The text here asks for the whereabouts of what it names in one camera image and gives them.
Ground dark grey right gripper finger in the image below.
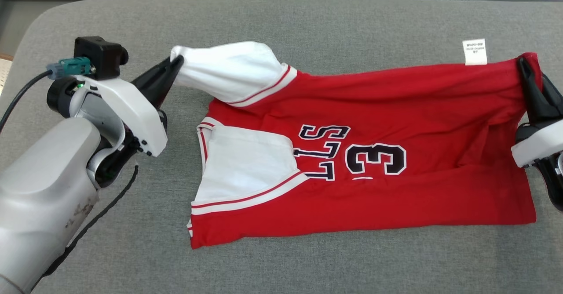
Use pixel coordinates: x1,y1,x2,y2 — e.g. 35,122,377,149
517,56,552,125
541,72,563,120

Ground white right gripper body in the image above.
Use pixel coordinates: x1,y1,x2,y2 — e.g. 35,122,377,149
511,118,563,168

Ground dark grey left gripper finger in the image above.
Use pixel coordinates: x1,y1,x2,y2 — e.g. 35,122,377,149
141,58,185,110
131,54,182,94

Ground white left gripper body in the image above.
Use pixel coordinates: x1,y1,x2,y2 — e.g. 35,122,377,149
47,75,168,157

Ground red white basketball jersey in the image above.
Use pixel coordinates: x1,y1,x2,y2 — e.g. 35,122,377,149
169,38,542,250

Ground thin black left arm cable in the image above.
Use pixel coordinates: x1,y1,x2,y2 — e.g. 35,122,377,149
42,165,139,281

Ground left cable with teal connector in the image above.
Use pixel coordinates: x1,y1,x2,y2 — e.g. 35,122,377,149
0,57,95,132

